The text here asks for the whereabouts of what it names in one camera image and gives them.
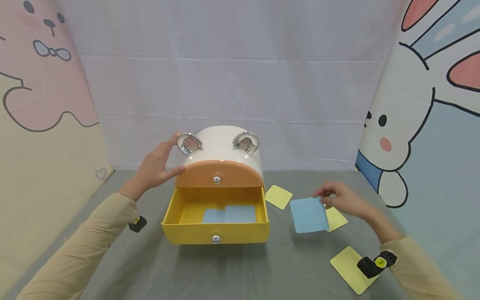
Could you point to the person's right hand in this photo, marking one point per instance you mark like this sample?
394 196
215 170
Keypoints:
347 200

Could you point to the person's left hand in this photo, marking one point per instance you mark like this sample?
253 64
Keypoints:
152 171

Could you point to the person's right index finger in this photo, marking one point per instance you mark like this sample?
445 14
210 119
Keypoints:
324 188

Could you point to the person's right thumb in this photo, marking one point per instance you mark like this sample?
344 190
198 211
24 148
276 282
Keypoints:
327 202

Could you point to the person's left index finger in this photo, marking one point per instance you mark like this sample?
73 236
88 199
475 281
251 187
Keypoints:
172 141

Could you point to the person's left thumb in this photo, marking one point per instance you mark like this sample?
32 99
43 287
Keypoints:
175 171

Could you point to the blue square card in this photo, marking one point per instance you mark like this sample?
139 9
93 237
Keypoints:
308 216
240 214
213 216

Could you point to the white drawer box silver ears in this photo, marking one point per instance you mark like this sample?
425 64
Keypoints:
221 146

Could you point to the person's left forearm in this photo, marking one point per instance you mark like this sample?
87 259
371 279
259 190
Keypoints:
82 250

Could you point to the person's right forearm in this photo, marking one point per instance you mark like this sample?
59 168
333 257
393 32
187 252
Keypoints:
416 266

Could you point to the yellow square card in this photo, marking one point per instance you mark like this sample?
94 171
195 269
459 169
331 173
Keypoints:
348 266
278 196
336 219

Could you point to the orange drawer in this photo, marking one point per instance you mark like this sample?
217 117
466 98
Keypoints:
232 175

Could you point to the yellow drawer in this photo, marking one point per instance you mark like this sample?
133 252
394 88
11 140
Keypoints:
187 233

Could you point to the black wrist band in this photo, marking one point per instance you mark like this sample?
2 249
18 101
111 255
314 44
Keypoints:
138 224
375 264

